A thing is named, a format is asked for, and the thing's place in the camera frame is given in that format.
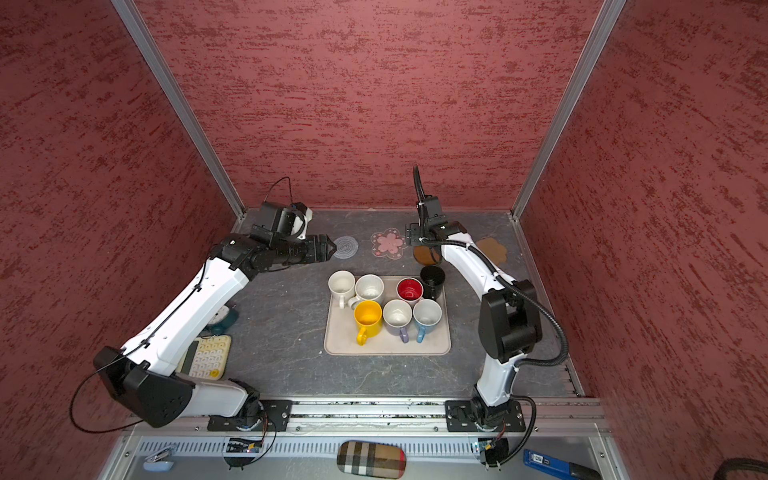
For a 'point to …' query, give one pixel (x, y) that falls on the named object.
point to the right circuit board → (494, 447)
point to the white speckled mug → (367, 287)
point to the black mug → (432, 278)
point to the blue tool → (573, 470)
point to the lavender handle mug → (396, 316)
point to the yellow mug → (368, 320)
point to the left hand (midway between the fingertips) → (321, 256)
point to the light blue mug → (427, 314)
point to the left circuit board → (239, 445)
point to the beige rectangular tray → (340, 336)
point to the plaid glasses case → (371, 459)
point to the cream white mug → (341, 284)
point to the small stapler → (160, 461)
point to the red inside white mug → (410, 290)
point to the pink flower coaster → (388, 243)
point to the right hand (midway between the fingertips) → (419, 237)
